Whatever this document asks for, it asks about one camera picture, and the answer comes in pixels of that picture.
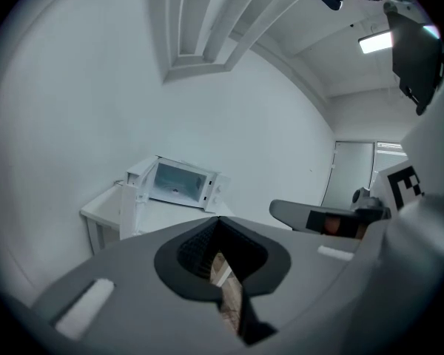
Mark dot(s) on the white microwave door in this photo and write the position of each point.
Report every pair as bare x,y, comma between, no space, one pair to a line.
131,213

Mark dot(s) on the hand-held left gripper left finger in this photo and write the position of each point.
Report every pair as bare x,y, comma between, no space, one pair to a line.
133,272

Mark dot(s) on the rectangular ceiling light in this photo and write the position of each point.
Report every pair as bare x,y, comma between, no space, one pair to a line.
375,42

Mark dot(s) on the white microwave oven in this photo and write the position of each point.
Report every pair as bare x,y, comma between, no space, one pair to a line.
192,183

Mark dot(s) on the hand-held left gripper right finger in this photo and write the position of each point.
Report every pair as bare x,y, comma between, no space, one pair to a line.
299,264

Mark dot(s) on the window with blinds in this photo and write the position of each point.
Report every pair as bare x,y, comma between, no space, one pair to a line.
391,149

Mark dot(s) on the frosted glass door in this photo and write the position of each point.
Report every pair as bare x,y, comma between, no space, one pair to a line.
349,172

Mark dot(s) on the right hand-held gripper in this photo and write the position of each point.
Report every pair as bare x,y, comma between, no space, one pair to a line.
403,187

